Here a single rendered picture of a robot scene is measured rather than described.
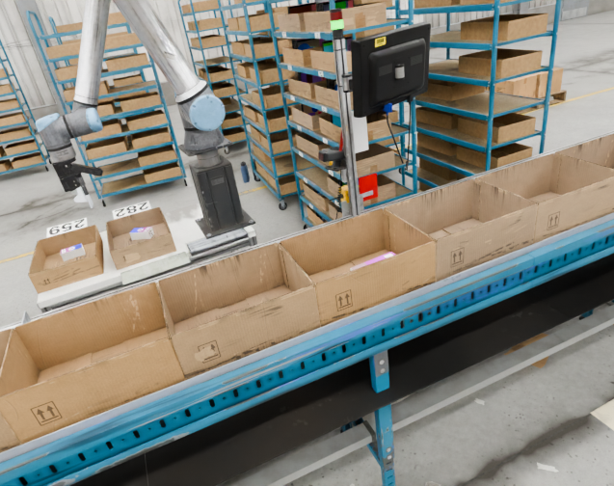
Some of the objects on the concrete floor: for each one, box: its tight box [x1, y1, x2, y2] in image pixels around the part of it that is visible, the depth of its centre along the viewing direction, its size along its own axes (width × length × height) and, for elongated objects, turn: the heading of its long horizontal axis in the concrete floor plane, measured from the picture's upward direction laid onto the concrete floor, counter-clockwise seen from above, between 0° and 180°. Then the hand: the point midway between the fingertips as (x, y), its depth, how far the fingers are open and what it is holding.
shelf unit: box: [26, 11, 187, 207], centre depth 480 cm, size 98×49×196 cm, turn 124°
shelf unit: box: [0, 26, 52, 179], centre depth 624 cm, size 98×49×196 cm, turn 126°
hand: (92, 203), depth 187 cm, fingers open, 14 cm apart
